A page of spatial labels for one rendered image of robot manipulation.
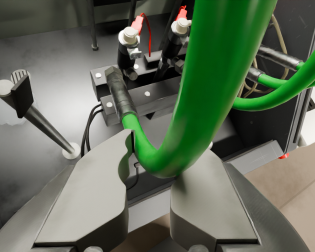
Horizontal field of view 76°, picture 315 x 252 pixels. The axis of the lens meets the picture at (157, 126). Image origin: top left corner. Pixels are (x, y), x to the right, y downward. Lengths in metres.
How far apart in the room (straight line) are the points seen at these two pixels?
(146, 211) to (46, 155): 0.27
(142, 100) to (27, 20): 0.38
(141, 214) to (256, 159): 0.28
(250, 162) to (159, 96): 0.25
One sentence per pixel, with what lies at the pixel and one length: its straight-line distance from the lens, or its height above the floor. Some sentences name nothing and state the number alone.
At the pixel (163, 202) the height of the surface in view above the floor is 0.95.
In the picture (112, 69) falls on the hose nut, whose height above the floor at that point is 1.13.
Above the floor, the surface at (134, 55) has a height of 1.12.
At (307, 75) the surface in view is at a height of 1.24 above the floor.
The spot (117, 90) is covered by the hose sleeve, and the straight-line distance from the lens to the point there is 0.21.
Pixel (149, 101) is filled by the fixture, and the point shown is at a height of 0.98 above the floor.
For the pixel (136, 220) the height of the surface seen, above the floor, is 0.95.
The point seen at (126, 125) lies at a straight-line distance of 0.17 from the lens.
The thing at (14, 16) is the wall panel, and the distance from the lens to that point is 0.64.
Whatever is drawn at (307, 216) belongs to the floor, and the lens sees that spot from 2.00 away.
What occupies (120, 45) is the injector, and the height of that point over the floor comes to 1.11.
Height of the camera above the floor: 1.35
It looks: 69 degrees down
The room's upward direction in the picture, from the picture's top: 39 degrees clockwise
